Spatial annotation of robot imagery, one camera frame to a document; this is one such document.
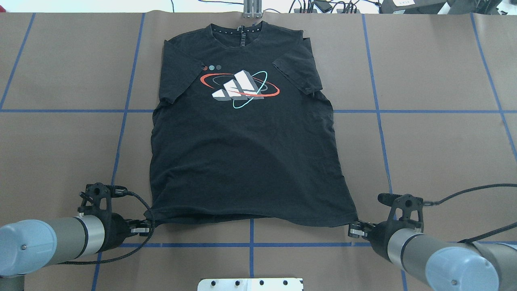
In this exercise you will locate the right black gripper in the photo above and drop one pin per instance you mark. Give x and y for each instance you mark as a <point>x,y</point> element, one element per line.
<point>378,238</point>

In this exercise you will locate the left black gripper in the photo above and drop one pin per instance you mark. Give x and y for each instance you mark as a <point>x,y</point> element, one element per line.
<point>117,230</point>

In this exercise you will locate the black t-shirt with logo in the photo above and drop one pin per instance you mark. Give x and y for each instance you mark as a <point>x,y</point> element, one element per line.
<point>243,130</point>

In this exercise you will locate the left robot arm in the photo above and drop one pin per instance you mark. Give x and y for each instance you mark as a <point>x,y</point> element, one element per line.
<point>29,245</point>

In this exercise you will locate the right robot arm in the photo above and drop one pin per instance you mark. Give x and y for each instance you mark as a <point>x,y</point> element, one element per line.
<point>443,266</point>

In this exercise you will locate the brown paper table mat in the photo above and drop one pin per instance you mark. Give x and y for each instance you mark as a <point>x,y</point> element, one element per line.
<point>423,105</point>

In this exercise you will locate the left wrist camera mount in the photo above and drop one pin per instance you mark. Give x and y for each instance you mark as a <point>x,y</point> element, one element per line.
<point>96,199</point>

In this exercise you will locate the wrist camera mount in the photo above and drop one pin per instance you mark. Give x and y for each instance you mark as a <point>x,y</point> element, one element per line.
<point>96,199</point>
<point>406,211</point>

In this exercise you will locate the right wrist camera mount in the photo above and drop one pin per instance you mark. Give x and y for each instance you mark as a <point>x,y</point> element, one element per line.
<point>406,211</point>

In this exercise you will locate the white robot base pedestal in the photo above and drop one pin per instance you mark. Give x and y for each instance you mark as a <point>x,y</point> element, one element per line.
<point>251,284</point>

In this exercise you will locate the aluminium frame post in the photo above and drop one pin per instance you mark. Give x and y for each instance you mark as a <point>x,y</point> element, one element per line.
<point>252,9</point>

